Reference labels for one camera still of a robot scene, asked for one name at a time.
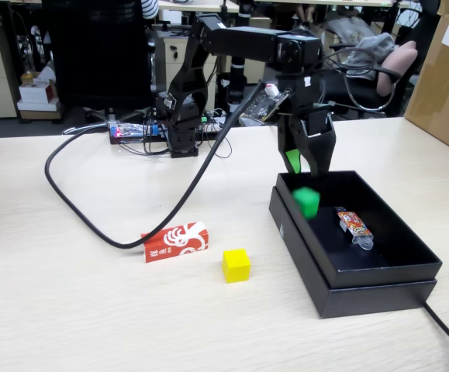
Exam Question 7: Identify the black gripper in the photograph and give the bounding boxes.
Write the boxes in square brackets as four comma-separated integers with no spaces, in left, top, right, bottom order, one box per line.
[277,106,337,178]

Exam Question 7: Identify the green wooden cube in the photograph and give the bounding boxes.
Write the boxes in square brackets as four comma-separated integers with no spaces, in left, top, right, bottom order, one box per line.
[292,187,321,220]

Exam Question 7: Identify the red white printed carton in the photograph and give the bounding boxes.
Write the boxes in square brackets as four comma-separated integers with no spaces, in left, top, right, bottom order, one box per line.
[140,221,210,264]

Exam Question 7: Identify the black cardboard box tray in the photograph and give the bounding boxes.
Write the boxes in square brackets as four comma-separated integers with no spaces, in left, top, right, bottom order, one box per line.
[276,170,444,290]

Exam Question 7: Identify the large brown cardboard box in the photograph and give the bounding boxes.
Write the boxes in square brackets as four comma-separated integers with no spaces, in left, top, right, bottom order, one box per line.
[404,0,449,160]

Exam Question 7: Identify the black open box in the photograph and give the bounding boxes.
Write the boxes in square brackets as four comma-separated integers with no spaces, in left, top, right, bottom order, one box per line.
[268,185,438,319]

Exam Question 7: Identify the black office chair with armrests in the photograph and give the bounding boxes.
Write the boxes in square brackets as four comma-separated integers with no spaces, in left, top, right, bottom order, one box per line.
[319,15,415,119]

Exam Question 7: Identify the black pole white bands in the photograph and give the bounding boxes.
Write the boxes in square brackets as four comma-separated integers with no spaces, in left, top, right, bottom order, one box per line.
[226,0,256,115]

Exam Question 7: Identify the grey garment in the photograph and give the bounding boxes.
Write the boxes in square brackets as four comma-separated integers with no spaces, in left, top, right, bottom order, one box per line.
[340,33,398,81]

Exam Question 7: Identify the pink cushion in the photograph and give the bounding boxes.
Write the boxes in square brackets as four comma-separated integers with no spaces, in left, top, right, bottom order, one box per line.
[376,40,420,97]

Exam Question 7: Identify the yellow wooden cube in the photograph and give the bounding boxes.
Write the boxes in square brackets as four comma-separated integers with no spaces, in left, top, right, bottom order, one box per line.
[222,248,252,284]

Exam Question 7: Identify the controller board red LED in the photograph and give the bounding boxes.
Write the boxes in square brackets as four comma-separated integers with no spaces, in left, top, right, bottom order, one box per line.
[107,120,163,145]

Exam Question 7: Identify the striped sleeve person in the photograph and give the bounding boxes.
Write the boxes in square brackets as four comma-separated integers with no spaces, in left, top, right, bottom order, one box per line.
[140,0,159,20]

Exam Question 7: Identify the black mesh office chair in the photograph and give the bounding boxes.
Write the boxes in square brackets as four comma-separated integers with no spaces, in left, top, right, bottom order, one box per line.
[41,0,154,113]

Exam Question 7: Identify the white flat carton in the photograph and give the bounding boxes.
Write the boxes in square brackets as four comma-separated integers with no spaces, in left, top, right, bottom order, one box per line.
[16,98,61,120]

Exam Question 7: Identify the white carton brown flap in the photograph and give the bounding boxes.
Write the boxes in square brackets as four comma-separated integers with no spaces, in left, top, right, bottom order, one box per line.
[18,71,58,104]

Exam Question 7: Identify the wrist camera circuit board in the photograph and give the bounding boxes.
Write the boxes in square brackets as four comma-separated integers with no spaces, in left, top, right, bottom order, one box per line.
[239,81,292,127]

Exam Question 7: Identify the thin jumper wires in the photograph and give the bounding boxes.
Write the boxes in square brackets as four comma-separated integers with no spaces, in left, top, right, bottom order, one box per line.
[196,112,233,159]

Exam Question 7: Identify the black arm servo cables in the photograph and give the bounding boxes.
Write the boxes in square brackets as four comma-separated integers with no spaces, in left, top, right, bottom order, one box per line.
[319,46,382,117]

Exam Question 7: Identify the thick black camera cable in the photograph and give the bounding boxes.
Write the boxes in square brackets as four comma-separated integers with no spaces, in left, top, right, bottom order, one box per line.
[44,79,266,250]

